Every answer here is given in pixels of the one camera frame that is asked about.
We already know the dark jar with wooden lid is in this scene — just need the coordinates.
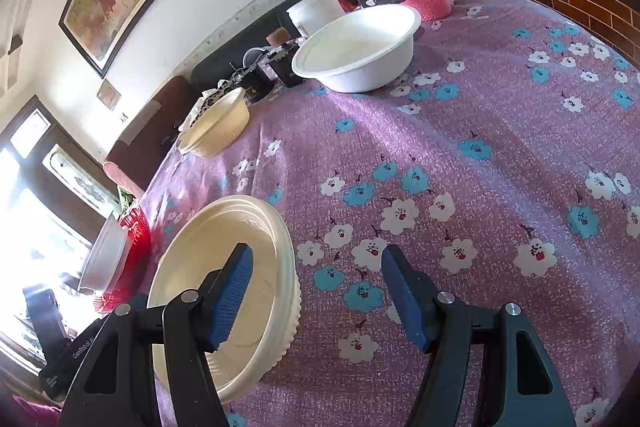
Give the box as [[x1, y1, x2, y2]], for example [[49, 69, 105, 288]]
[[266, 29, 303, 88]]

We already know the red glass plate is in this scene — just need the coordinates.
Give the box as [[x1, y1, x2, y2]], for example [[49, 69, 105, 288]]
[[92, 203, 152, 315]]

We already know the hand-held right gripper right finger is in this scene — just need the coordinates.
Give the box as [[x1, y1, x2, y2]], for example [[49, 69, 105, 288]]
[[381, 243, 578, 427]]

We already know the small cream plastic bowl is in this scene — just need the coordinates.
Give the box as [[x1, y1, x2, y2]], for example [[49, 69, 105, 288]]
[[177, 87, 251, 158]]

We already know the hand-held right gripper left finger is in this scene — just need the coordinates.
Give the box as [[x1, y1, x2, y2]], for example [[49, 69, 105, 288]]
[[57, 243, 255, 427]]

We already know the brown sofa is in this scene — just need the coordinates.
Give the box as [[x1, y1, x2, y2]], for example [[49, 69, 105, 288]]
[[103, 75, 201, 200]]

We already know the large cream plastic bowl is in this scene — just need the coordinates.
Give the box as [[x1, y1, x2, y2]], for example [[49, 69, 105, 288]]
[[146, 194, 302, 404]]

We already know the purple floral tablecloth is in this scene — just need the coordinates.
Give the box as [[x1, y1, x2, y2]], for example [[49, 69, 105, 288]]
[[117, 0, 640, 427]]

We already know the wall switch plate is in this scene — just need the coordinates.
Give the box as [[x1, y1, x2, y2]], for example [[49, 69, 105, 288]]
[[96, 78, 122, 111]]

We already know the white plastic jar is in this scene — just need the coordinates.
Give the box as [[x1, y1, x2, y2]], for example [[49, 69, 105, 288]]
[[286, 0, 347, 38]]

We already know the white paper bowl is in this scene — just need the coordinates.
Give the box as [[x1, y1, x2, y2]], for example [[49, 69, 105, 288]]
[[291, 3, 422, 93]]

